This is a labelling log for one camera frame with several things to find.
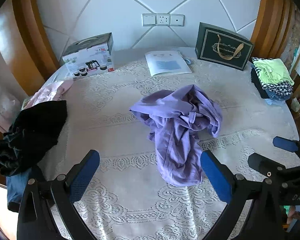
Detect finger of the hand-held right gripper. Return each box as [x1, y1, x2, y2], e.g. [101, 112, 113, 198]
[247, 152, 288, 178]
[273, 136, 300, 161]

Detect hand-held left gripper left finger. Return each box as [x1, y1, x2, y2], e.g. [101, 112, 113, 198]
[17, 149, 100, 240]

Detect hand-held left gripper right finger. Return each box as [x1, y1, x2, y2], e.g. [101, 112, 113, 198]
[200, 151, 284, 240]

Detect purple garment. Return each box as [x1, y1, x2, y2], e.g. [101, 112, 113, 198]
[129, 84, 223, 187]

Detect person's right hand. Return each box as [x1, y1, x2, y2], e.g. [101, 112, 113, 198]
[287, 206, 300, 225]

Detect light blue cloth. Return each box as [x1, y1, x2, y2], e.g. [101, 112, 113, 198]
[264, 98, 286, 107]

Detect folded blue jeans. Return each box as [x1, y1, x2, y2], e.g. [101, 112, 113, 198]
[267, 90, 292, 101]

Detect black garment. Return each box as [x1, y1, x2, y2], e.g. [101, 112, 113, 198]
[0, 100, 68, 177]

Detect blue denim garment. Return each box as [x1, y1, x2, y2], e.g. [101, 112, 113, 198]
[6, 166, 44, 213]

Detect light green folded shirt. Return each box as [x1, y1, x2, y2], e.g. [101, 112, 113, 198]
[252, 58, 295, 85]

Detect pink garment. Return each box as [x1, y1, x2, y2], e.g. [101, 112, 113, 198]
[22, 79, 74, 110]

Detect tea set cardboard box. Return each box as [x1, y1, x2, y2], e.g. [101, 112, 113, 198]
[62, 32, 115, 80]

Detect dark green gift bag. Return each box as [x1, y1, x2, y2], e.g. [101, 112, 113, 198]
[195, 22, 255, 71]

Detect white paper booklet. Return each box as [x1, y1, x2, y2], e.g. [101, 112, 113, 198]
[144, 50, 192, 77]

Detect wooden wall panel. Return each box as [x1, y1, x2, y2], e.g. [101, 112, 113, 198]
[250, 0, 297, 60]
[11, 0, 60, 97]

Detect white wall plate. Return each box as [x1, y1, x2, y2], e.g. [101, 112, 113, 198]
[170, 14, 185, 27]

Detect white wall socket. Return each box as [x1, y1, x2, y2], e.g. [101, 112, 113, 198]
[156, 13, 171, 27]

